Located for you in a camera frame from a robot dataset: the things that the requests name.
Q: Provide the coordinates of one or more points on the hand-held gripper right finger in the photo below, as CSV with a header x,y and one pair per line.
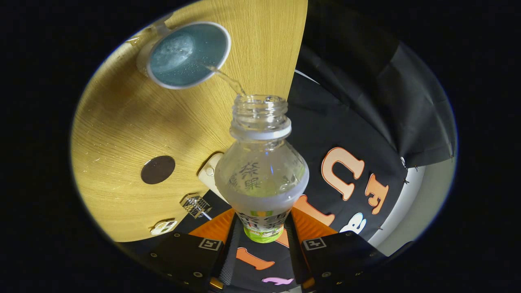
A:
x,y
346,256

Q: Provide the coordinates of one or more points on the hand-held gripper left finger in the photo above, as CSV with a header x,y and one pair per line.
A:
x,y
183,254

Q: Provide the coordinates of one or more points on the dark brown round coaster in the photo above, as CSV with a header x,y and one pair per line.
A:
x,y
158,169

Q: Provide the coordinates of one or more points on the clear plastic juice bottle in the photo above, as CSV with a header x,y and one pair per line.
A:
x,y
260,175

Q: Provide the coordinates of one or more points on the white cup with blue inside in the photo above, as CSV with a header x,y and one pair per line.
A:
x,y
187,55

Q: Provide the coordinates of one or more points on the white divided bean dish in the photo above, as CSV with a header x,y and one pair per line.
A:
x,y
163,228

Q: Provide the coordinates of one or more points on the metal spoon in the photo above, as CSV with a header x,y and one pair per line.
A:
x,y
207,216

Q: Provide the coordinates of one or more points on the white bread plate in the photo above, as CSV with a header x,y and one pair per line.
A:
x,y
208,175

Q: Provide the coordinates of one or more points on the wooden table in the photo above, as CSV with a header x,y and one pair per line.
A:
x,y
122,122

